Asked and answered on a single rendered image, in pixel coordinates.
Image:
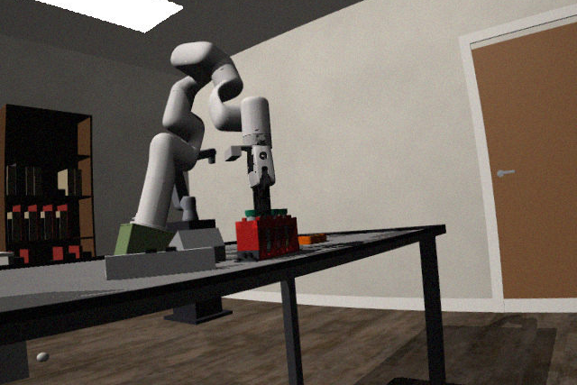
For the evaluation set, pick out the orange digital multimeter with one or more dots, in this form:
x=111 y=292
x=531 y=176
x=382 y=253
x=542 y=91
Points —
x=312 y=239

